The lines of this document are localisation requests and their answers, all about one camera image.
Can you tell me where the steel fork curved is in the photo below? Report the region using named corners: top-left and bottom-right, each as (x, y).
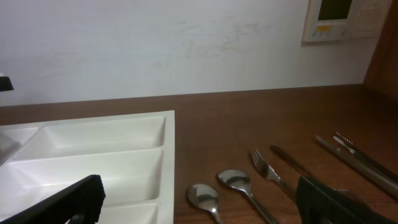
top-left (269, 142), bottom-right (368, 203)

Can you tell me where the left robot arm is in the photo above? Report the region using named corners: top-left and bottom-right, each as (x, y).
top-left (0, 73), bottom-right (14, 91)

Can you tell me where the steel fork straight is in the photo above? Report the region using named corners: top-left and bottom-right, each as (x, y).
top-left (250, 148), bottom-right (295, 202)

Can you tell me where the white cutlery tray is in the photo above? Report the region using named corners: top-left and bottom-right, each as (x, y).
top-left (1, 111), bottom-right (175, 223)

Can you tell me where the steel tablespoon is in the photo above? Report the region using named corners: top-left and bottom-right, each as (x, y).
top-left (187, 184), bottom-right (223, 224)
top-left (216, 169), bottom-right (279, 224)

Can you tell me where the wall control panel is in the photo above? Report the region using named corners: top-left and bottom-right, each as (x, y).
top-left (302, 0), bottom-right (392, 42)

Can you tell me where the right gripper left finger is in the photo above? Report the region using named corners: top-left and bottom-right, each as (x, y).
top-left (1, 174), bottom-right (106, 224)

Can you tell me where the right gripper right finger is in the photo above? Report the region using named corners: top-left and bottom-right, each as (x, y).
top-left (295, 176), bottom-right (397, 224)

